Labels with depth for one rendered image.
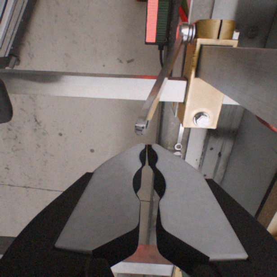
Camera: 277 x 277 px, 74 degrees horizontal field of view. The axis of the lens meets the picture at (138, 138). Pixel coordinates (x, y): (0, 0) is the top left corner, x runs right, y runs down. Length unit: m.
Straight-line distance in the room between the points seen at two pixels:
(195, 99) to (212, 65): 0.07
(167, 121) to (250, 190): 0.28
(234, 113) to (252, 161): 0.14
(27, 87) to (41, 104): 1.04
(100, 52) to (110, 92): 0.89
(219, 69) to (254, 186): 0.40
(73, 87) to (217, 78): 0.19
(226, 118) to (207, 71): 0.37
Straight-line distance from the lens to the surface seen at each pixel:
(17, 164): 1.70
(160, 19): 0.42
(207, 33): 0.26
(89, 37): 1.16
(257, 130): 0.54
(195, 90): 0.26
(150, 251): 0.34
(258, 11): 0.56
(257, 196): 0.54
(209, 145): 0.60
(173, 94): 0.27
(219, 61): 0.19
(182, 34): 0.25
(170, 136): 0.47
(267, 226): 0.41
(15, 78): 0.32
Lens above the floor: 1.12
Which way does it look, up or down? 62 degrees down
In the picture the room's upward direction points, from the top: 175 degrees counter-clockwise
